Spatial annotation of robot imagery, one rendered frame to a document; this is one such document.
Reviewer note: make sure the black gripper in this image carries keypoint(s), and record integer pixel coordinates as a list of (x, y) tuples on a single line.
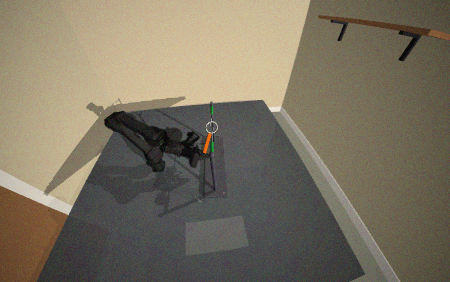
[(193, 155)]

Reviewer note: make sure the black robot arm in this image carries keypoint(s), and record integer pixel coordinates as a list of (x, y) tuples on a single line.
[(125, 124)]

